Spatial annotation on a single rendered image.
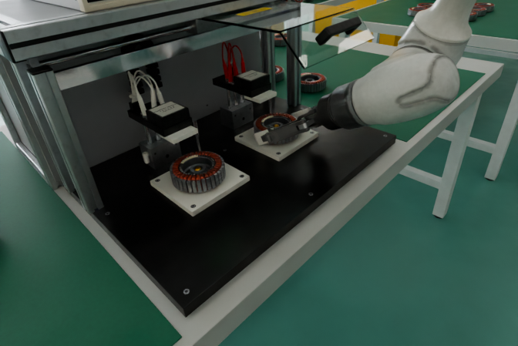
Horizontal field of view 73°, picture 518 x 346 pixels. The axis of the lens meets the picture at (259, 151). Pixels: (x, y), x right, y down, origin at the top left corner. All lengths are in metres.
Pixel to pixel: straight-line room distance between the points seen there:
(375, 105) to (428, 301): 1.07
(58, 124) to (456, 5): 0.69
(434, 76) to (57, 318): 0.66
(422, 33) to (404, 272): 1.12
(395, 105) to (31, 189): 0.79
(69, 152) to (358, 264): 1.25
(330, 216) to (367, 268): 0.93
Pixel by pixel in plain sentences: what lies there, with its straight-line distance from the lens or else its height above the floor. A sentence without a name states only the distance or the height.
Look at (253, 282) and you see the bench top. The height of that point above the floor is 0.75.
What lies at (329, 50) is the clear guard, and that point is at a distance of 0.71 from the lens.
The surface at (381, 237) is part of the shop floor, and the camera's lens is 1.75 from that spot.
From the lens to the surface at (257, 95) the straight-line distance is 0.86.
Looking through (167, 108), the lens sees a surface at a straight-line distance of 0.75.
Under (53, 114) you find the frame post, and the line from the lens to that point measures 0.67.
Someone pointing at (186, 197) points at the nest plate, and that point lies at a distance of 0.71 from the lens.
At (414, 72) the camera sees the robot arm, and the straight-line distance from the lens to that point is 0.60.
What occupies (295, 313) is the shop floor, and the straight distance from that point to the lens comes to 1.46.
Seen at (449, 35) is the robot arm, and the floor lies 1.05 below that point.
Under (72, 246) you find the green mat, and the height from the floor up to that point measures 0.75.
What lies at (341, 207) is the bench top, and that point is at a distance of 0.72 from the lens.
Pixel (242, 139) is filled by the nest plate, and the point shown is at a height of 0.78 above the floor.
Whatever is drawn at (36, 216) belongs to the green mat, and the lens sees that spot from 0.86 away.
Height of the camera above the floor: 1.21
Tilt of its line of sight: 32 degrees down
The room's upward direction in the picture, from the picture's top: 4 degrees counter-clockwise
